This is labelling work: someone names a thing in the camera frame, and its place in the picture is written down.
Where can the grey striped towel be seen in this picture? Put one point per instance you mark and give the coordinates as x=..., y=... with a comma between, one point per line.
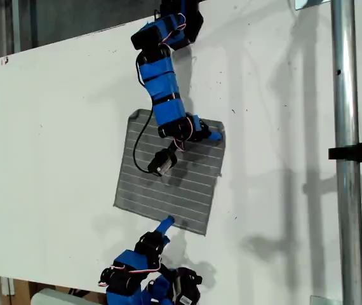
x=181, y=190

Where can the white box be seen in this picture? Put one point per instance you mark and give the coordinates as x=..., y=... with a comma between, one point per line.
x=57, y=298

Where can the wooden table leg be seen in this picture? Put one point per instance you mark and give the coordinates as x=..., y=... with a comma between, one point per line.
x=22, y=294

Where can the black clamp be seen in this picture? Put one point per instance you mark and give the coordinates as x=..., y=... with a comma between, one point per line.
x=359, y=152

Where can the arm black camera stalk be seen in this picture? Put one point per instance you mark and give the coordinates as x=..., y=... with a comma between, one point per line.
x=171, y=146

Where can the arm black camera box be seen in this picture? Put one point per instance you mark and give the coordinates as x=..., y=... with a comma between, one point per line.
x=185, y=286
x=162, y=162

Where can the steel post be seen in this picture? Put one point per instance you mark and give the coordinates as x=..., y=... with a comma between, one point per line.
x=346, y=127

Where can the white metal bracket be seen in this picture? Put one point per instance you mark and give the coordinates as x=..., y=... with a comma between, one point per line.
x=7, y=286

